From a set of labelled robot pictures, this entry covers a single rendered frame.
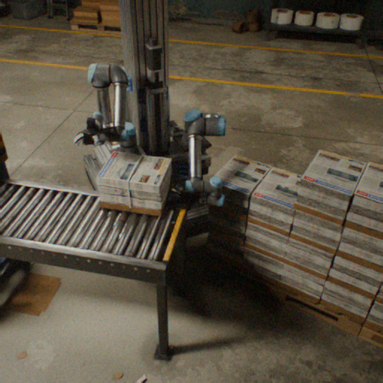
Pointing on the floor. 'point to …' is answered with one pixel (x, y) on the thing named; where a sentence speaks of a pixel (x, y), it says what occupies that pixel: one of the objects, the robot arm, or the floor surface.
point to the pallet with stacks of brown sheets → (97, 16)
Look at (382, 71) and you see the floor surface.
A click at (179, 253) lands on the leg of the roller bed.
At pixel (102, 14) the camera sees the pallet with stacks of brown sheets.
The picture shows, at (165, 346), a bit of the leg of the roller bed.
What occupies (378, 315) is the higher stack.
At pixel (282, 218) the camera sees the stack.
